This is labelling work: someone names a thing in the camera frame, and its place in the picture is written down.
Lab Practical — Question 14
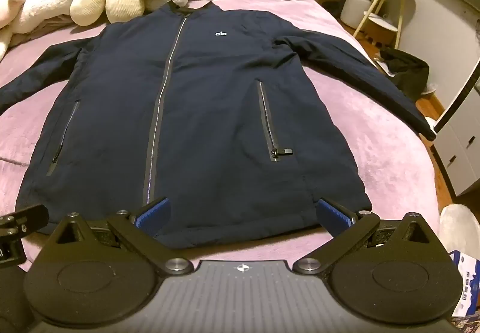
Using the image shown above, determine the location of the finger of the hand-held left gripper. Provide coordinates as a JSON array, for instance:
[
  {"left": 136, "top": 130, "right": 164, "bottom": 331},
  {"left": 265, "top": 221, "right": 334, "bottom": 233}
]
[{"left": 0, "top": 204, "right": 50, "bottom": 240}]

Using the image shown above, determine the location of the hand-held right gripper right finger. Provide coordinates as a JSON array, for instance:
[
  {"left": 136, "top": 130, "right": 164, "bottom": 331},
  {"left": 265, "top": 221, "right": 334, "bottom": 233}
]
[{"left": 292, "top": 197, "right": 437, "bottom": 277}]

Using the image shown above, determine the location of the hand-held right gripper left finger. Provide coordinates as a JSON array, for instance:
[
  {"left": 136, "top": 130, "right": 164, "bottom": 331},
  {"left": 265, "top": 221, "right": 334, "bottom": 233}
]
[{"left": 49, "top": 197, "right": 193, "bottom": 277}]

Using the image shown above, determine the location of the navy zip jacket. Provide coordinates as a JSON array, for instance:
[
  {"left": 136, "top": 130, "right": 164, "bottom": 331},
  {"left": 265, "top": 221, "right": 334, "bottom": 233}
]
[{"left": 0, "top": 3, "right": 437, "bottom": 249}]

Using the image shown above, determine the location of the white fluffy slipper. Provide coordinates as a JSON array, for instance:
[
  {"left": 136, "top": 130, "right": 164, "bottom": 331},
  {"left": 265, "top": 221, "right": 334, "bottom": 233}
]
[{"left": 439, "top": 204, "right": 480, "bottom": 244}]

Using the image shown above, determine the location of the white drawer cabinet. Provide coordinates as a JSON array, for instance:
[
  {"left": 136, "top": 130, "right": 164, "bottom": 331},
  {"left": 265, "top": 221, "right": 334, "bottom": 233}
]
[{"left": 431, "top": 81, "right": 480, "bottom": 199}]

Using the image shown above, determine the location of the blue printed package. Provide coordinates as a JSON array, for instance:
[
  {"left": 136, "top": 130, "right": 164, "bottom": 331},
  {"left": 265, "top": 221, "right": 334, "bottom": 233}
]
[{"left": 448, "top": 250, "right": 480, "bottom": 319}]

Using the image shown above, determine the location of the black bag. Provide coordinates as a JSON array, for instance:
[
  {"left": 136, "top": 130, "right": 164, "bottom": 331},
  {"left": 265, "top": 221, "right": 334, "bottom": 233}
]
[{"left": 379, "top": 48, "right": 430, "bottom": 103}]

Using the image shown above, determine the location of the white round pouf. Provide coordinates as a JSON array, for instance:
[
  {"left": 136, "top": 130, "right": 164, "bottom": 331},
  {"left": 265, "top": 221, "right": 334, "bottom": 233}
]
[{"left": 343, "top": 0, "right": 372, "bottom": 18}]

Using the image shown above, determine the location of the white plush toy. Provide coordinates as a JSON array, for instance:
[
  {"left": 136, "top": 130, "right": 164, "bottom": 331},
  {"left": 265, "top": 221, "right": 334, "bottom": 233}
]
[{"left": 0, "top": 0, "right": 231, "bottom": 56}]

